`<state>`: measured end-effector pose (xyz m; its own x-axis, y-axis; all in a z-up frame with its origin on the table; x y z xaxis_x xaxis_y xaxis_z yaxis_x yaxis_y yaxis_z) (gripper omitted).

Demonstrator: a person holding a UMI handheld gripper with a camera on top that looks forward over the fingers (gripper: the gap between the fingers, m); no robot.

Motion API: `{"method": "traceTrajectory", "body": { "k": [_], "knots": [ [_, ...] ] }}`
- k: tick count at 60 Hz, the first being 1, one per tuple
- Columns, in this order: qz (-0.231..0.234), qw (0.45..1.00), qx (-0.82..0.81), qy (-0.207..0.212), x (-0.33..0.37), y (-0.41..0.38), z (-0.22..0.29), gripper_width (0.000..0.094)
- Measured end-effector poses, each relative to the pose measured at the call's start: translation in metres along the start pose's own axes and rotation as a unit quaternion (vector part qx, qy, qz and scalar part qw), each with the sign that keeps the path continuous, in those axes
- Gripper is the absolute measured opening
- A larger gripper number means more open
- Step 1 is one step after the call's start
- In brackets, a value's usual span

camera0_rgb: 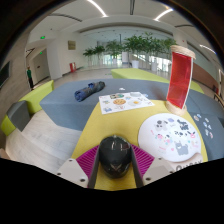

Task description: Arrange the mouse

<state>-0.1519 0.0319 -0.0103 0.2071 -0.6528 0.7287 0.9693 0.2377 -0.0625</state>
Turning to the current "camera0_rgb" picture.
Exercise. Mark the small paper sticker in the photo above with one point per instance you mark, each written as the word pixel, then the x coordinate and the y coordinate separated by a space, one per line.
pixel 206 120
pixel 209 126
pixel 121 89
pixel 196 118
pixel 206 132
pixel 199 115
pixel 211 135
pixel 204 124

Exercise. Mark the black computer mouse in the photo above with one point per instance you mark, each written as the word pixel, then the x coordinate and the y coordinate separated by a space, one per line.
pixel 115 155

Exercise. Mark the white sticker sheet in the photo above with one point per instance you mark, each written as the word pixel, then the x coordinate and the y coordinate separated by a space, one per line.
pixel 125 102

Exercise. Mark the person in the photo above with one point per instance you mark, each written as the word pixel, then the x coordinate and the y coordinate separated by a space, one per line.
pixel 30 78

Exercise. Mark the lime green bench with grey seat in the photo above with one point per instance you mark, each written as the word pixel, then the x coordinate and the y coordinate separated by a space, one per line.
pixel 36 95

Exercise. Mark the green exit sign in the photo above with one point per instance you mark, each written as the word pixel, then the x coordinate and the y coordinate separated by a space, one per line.
pixel 42 37

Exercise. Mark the brass wall plaque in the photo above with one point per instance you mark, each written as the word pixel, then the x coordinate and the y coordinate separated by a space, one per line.
pixel 71 45

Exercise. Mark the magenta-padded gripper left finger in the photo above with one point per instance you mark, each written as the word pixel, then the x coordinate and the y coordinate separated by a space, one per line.
pixel 71 170

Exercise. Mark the dark wall screen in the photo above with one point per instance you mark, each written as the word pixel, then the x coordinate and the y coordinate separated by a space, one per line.
pixel 4 75

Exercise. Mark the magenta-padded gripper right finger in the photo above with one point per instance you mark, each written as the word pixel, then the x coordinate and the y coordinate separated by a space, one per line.
pixel 156 168

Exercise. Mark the ceiling strip lights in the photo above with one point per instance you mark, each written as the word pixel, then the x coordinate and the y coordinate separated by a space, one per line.
pixel 98 8

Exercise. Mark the potted green plants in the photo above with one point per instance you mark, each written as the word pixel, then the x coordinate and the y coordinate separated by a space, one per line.
pixel 136 46

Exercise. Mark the round white animal-print mouse pad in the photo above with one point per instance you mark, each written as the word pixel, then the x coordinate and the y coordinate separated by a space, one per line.
pixel 170 136

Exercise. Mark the red fire extinguisher cabinet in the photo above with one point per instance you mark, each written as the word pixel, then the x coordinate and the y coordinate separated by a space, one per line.
pixel 72 67

